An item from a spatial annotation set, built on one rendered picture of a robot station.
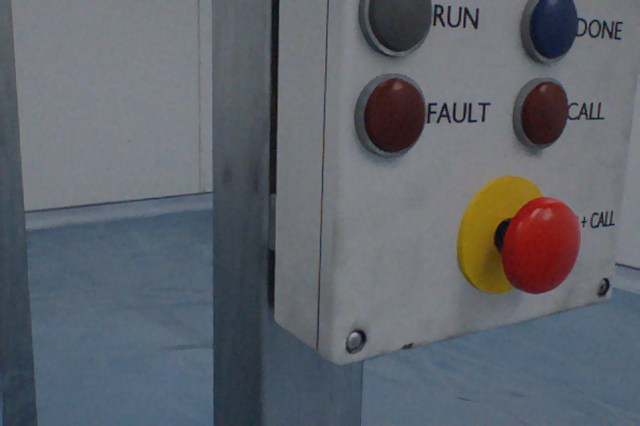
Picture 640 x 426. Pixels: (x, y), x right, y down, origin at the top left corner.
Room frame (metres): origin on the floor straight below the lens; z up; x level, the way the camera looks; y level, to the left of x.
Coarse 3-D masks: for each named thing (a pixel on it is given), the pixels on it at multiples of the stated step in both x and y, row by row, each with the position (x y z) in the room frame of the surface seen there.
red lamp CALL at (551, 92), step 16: (528, 96) 0.29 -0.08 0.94; (544, 96) 0.29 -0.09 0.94; (560, 96) 0.29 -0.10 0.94; (528, 112) 0.28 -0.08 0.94; (544, 112) 0.29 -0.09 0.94; (560, 112) 0.29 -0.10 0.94; (528, 128) 0.29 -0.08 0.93; (544, 128) 0.29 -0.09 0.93; (560, 128) 0.29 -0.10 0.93; (544, 144) 0.29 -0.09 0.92
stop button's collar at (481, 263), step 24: (480, 192) 0.28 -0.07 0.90; (504, 192) 0.28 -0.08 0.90; (528, 192) 0.29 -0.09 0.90; (480, 216) 0.28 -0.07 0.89; (504, 216) 0.28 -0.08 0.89; (576, 216) 0.31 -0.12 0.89; (600, 216) 0.32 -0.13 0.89; (480, 240) 0.28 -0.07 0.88; (480, 264) 0.28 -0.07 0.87; (480, 288) 0.28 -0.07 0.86; (504, 288) 0.29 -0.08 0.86
